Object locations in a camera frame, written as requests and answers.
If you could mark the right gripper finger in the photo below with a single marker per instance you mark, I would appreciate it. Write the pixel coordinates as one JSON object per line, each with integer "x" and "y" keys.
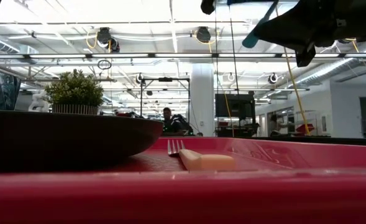
{"x": 304, "y": 56}
{"x": 288, "y": 28}

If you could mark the red plastic tray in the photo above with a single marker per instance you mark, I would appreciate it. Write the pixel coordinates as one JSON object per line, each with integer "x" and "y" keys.
{"x": 170, "y": 199}

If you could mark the black round plate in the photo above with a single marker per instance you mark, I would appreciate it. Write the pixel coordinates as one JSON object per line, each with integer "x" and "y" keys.
{"x": 61, "y": 140}

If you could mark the dark translucent cup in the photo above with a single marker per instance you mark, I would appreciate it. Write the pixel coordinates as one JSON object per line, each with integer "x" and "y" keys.
{"x": 1, "y": 93}

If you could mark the red storage bin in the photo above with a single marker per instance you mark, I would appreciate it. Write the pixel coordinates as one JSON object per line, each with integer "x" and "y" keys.
{"x": 305, "y": 128}

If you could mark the person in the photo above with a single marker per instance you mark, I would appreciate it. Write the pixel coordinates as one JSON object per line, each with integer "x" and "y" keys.
{"x": 170, "y": 123}
{"x": 274, "y": 124}

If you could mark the green plant in striped pot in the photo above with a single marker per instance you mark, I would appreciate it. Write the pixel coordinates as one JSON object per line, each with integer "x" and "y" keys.
{"x": 74, "y": 90}

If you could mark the white robot figure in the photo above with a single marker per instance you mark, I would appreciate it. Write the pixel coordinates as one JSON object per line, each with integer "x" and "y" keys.
{"x": 39, "y": 104}

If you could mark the black station frame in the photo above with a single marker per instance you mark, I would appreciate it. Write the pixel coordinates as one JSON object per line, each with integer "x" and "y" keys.
{"x": 165, "y": 79}

